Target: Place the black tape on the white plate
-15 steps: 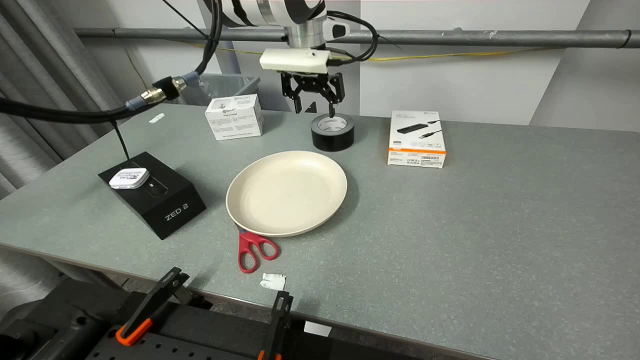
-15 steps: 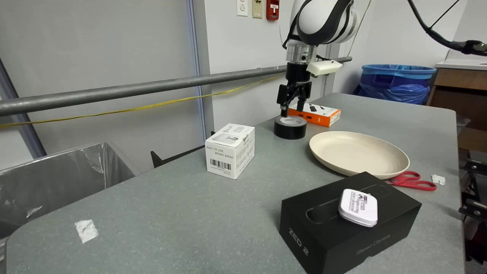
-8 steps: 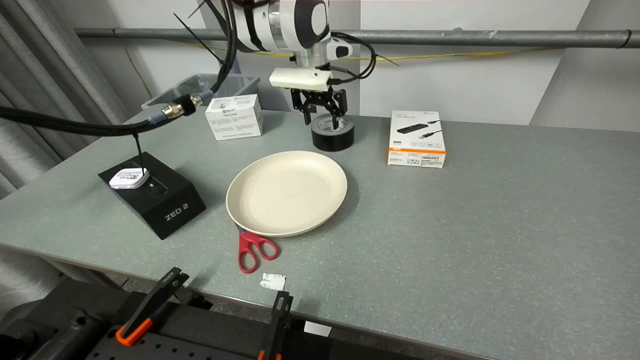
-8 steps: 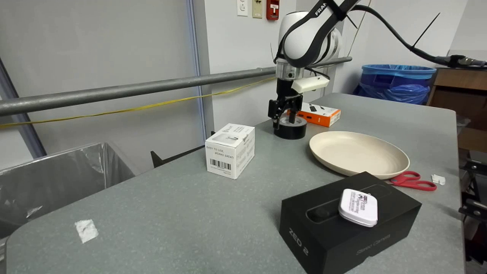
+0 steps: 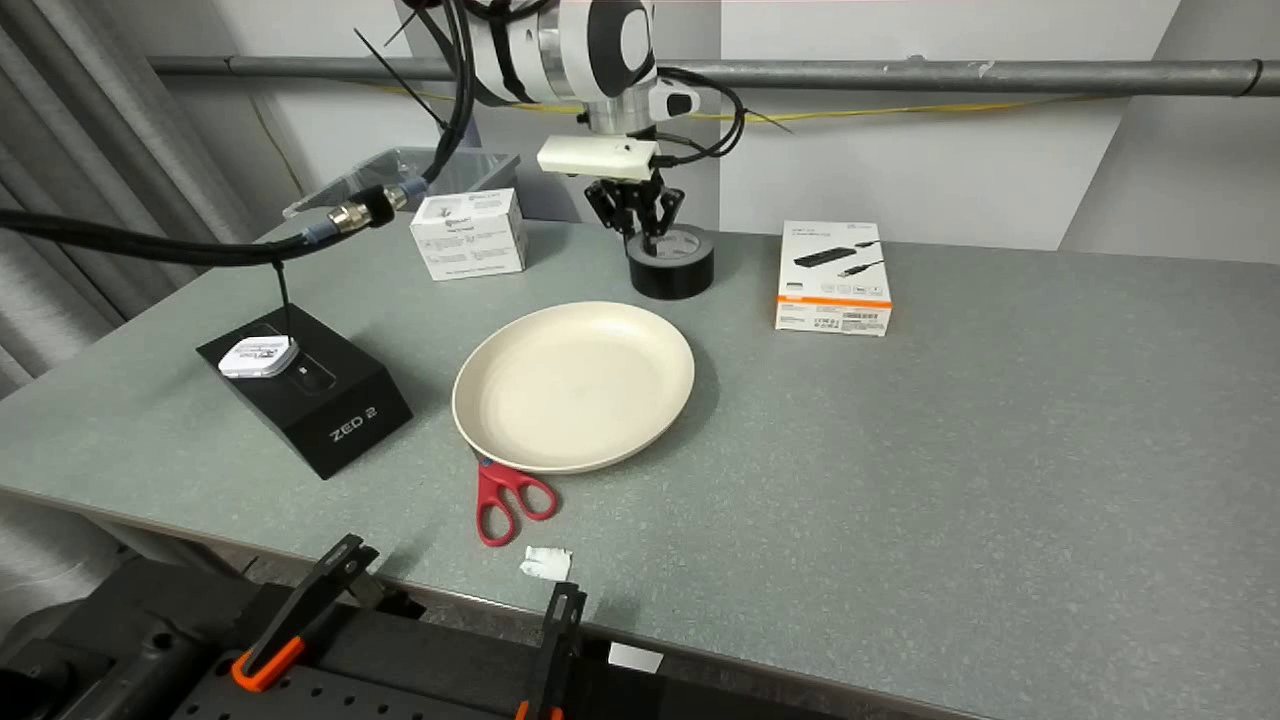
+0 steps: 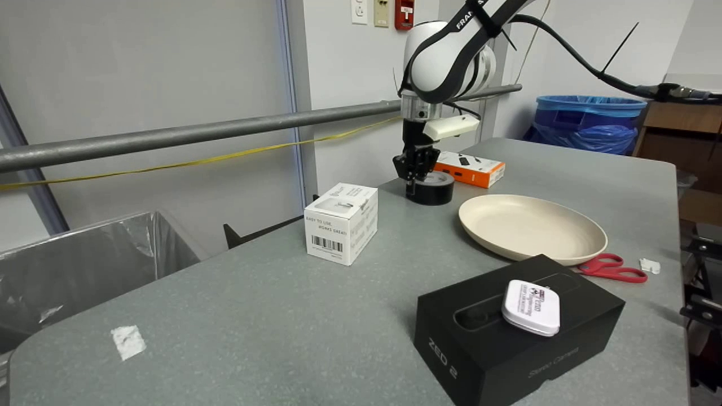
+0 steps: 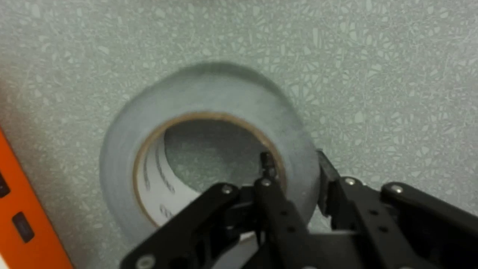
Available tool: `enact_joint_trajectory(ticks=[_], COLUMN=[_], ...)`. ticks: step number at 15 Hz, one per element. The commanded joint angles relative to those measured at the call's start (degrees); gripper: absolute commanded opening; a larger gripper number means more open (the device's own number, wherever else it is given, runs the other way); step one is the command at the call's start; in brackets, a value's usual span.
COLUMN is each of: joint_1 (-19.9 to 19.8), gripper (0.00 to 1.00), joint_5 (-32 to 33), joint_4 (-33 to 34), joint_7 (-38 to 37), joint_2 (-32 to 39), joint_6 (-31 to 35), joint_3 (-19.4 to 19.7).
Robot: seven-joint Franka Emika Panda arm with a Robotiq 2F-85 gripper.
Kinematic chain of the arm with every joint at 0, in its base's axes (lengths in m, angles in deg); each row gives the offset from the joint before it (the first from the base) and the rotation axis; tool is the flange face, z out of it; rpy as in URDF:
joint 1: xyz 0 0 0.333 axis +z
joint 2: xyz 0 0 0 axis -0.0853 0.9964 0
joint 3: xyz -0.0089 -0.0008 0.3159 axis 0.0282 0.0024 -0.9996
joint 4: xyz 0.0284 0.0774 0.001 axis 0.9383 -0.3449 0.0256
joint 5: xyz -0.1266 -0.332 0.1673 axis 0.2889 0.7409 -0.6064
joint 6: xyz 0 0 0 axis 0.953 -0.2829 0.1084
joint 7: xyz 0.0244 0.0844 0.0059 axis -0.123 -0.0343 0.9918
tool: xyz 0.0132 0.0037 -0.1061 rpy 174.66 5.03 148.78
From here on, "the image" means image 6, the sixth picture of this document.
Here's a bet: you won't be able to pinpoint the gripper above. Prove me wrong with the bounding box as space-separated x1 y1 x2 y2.
393 119 442 196

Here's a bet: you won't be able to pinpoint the black tape roll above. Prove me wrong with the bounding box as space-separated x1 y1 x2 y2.
406 170 455 206

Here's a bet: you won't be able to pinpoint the white plate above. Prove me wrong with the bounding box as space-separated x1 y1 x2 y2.
458 194 609 267

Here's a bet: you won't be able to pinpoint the white tape patch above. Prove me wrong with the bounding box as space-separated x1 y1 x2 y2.
110 325 147 362

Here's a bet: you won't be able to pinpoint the orange box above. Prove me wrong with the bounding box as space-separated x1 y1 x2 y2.
433 150 507 189

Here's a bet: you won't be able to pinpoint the white cardboard box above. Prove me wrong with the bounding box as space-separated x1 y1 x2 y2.
304 182 379 267

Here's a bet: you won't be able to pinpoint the red fire alarm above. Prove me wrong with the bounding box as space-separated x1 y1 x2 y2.
394 0 416 31

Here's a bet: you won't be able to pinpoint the blue bin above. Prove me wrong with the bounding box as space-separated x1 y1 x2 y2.
521 94 649 156

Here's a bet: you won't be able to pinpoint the white flat tin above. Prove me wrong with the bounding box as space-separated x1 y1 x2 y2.
501 279 561 338

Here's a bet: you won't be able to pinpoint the red scissors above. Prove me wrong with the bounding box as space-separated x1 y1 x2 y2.
576 253 649 284

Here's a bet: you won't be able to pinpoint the grey metal bar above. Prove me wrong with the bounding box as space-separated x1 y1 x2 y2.
0 83 523 175

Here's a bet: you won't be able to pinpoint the wooden cabinet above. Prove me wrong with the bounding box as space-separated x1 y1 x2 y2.
631 100 722 226

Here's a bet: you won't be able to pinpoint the black stand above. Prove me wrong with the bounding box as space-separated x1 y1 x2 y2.
679 232 722 391

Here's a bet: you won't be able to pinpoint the bin with clear liner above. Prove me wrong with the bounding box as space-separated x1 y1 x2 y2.
0 209 210 357

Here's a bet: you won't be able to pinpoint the grey slanted pole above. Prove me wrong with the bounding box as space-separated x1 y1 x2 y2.
0 85 71 236

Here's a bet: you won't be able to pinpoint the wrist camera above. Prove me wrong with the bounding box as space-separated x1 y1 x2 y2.
422 114 481 142

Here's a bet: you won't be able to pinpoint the black cable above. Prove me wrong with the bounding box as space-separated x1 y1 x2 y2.
509 14 722 103

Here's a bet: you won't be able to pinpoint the black camera box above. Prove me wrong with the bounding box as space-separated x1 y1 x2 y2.
413 254 626 406

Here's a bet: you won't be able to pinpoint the yellow cable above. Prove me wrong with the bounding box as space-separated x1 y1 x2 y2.
0 115 403 192

